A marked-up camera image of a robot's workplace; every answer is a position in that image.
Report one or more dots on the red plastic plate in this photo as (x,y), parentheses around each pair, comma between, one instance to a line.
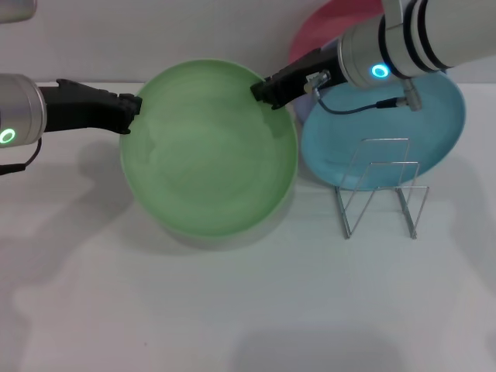
(325,23)

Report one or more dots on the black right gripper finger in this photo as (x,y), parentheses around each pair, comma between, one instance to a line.
(278,106)
(260,91)

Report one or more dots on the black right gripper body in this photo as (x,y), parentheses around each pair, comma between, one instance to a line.
(306,75)

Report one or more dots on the blue plastic plate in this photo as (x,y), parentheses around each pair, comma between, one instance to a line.
(387,120)

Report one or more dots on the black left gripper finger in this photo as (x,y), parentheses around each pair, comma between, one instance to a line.
(129,104)
(124,125)

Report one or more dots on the purple plastic plate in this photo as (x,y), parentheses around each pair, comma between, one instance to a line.
(300,108)

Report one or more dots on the green plastic plate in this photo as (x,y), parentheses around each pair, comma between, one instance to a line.
(209,151)

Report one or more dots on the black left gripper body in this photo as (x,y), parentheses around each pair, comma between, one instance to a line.
(77,108)

